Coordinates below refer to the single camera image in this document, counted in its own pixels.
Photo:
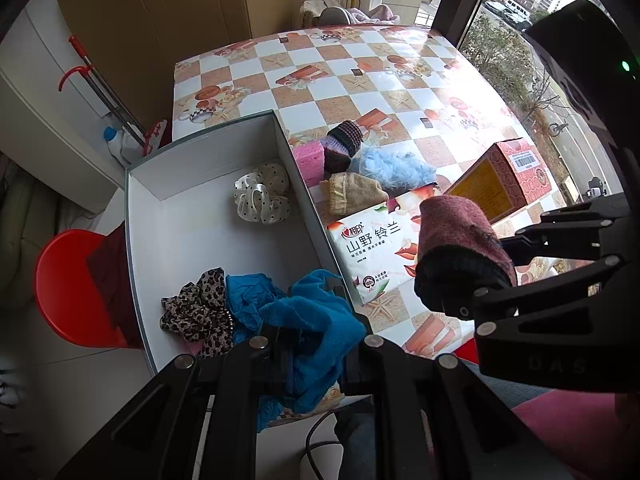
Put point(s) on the leopard print scrunchie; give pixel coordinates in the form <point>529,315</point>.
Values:
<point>197,310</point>

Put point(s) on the light blue fluffy scrunchie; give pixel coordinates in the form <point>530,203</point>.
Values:
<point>395,167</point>

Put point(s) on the blue capped white bottle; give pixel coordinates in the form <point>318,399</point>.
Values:
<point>116,142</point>

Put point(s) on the red patterned carton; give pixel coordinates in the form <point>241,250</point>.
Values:
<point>505,180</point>

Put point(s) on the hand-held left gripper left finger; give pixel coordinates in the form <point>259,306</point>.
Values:
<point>235,360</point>

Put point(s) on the cream polka dot scrunchie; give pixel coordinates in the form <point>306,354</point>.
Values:
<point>262,195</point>

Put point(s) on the grey cardboard box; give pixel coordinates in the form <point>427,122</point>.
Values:
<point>200,240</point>

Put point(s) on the white cabinet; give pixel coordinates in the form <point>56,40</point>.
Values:
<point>45,110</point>

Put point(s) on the red plastic stool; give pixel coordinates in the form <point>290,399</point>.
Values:
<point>65,285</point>

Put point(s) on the teal blue towel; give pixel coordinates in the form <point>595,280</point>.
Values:
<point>320,325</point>

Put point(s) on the brown cardboard sheet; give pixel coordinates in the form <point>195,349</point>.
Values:
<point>175,25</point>

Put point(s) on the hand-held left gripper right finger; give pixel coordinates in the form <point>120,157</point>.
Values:
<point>385,365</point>

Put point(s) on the beige sofa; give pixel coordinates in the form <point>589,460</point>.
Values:
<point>25,225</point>

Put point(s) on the floral tissue box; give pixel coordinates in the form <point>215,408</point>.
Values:
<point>372,255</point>

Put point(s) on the checkered patterned tablecloth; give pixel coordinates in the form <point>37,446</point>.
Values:
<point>370,80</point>

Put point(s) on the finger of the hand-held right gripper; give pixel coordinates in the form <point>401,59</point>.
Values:
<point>575,230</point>
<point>540,290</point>

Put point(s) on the chair with clothes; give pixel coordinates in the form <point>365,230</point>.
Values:
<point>350,15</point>

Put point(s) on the beige cloth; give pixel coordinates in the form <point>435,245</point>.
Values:
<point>350,190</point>

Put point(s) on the dark red sock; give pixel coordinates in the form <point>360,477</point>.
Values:
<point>457,245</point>

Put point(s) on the parked car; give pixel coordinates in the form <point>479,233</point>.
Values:
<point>494,7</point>
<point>517,10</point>

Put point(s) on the roadside trees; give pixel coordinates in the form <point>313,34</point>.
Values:
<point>500,55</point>

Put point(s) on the purple maroon knitted sock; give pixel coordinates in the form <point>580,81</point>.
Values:
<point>342,145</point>

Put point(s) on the person's right forearm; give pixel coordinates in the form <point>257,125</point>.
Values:
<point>575,435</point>

